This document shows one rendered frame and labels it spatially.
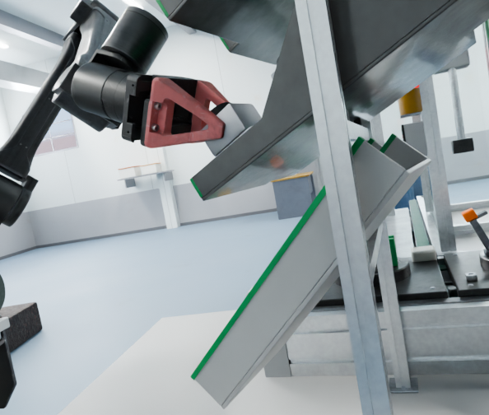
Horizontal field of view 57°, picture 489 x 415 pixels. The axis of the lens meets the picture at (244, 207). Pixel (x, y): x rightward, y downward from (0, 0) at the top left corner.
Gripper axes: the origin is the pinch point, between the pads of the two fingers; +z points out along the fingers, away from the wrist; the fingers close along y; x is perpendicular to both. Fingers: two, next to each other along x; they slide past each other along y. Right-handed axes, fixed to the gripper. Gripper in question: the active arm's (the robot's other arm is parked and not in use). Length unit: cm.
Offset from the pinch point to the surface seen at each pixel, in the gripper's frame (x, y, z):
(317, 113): -4.2, -7.9, 11.6
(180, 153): 276, 901, -687
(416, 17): -11.4, -4.1, 15.4
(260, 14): -11.0, 6.5, -2.7
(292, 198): 267, 820, -318
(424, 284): 23.1, 37.3, 19.2
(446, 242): 23, 64, 19
